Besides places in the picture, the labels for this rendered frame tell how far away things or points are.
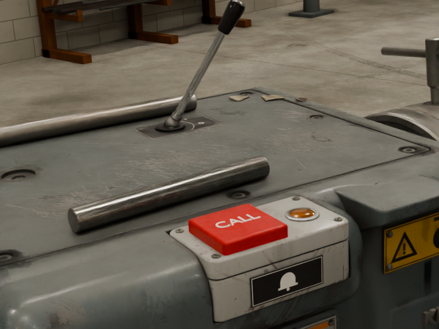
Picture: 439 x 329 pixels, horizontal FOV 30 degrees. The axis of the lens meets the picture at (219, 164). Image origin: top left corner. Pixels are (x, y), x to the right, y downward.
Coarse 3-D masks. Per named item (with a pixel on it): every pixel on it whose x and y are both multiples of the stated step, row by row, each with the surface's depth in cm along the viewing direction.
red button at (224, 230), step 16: (240, 208) 68; (256, 208) 68; (192, 224) 66; (208, 224) 66; (224, 224) 65; (240, 224) 65; (256, 224) 65; (272, 224) 65; (208, 240) 64; (224, 240) 62; (240, 240) 63; (256, 240) 63; (272, 240) 64
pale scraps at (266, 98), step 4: (232, 96) 108; (236, 96) 108; (240, 96) 109; (264, 96) 107; (268, 96) 107; (272, 96) 107; (276, 96) 107; (280, 96) 107; (236, 100) 107; (240, 100) 107; (268, 100) 106; (300, 100) 105; (304, 100) 105
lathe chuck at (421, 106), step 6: (420, 102) 111; (426, 102) 109; (396, 108) 108; (408, 108) 106; (414, 108) 105; (420, 108) 105; (426, 108) 105; (432, 108) 105; (438, 108) 105; (432, 114) 103; (438, 114) 103
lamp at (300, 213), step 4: (292, 212) 69; (296, 212) 69; (300, 212) 69; (304, 212) 69; (308, 212) 69; (312, 212) 69; (296, 216) 68; (300, 216) 68; (304, 216) 68; (308, 216) 68
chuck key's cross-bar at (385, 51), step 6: (384, 48) 114; (390, 48) 113; (396, 48) 112; (402, 48) 111; (408, 48) 110; (414, 48) 109; (420, 48) 108; (384, 54) 114; (390, 54) 113; (396, 54) 112; (402, 54) 111; (408, 54) 110; (414, 54) 109; (420, 54) 108; (438, 54) 105
